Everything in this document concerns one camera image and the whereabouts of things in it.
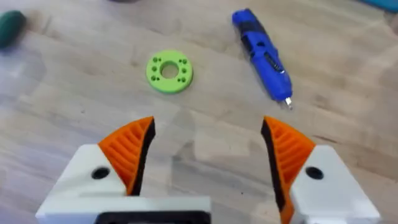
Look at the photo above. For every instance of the teal flat object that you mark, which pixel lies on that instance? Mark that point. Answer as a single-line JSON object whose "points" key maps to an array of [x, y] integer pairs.
{"points": [[381, 3]]}

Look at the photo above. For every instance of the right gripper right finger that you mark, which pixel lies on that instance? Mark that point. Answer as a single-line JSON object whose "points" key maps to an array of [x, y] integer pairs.
{"points": [[298, 174]]}

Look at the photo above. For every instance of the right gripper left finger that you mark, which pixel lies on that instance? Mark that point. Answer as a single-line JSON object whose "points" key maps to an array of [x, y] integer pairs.
{"points": [[124, 155]]}

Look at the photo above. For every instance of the dark green toy vegetable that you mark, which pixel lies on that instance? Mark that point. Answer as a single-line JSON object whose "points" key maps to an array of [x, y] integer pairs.
{"points": [[11, 28]]}

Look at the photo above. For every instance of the blue electric screwdriver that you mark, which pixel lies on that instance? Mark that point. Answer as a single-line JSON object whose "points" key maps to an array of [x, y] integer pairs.
{"points": [[262, 53]]}

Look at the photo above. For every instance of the green disc with holes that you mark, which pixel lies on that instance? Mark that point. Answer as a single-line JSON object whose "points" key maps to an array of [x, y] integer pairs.
{"points": [[169, 71]]}

